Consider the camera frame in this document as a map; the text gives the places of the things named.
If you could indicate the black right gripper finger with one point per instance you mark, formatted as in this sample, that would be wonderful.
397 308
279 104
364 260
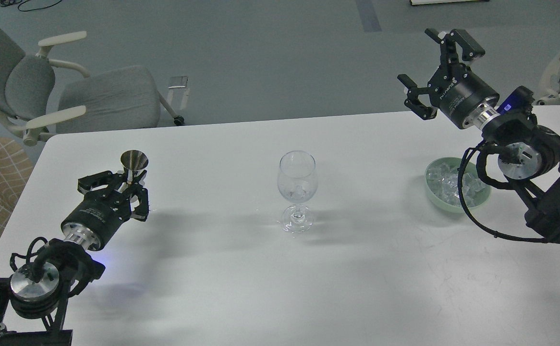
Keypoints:
455 46
412 101

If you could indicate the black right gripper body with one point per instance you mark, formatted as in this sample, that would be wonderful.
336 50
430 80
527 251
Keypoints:
456 91

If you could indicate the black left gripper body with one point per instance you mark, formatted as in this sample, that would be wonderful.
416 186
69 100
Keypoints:
94 222

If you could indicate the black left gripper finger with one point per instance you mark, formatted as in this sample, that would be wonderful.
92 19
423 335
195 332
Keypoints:
139 194
109 180

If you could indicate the steel cocktail jigger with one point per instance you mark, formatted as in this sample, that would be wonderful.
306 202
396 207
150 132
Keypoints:
134 163

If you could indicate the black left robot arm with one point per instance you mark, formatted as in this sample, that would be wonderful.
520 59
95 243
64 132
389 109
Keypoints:
34 298

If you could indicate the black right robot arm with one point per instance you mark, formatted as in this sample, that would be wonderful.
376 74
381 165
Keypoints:
516 153

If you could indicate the pile of ice cubes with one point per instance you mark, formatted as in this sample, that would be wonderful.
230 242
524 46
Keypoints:
445 185

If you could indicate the clear wine glass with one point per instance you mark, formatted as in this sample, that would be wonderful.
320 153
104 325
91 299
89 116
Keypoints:
297 182

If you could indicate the green bowl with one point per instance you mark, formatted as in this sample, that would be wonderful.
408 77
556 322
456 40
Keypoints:
457 185

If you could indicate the grey office chair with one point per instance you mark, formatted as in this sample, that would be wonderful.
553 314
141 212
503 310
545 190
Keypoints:
42 97

